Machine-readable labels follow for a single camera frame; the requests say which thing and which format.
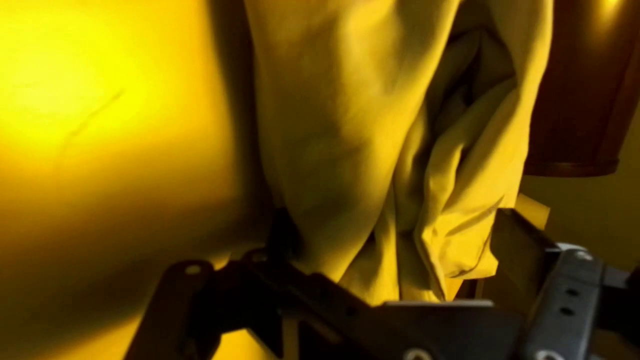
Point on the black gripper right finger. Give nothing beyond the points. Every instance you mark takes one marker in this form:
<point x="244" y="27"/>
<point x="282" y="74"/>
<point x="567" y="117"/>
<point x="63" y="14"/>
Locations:
<point x="567" y="300"/>

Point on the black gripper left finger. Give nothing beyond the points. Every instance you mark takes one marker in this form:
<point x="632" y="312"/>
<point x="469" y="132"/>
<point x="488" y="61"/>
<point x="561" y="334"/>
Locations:
<point x="181" y="306"/>

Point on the light grey cloth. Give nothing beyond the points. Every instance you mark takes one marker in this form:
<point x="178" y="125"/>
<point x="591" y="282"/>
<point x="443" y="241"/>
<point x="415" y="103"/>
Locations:
<point x="346" y="132"/>

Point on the brown waste bin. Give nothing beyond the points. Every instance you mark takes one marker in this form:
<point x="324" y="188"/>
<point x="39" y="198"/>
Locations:
<point x="581" y="86"/>

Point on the light wooden side table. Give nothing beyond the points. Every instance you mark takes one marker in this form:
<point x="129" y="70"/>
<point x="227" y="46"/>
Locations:
<point x="101" y="132"/>

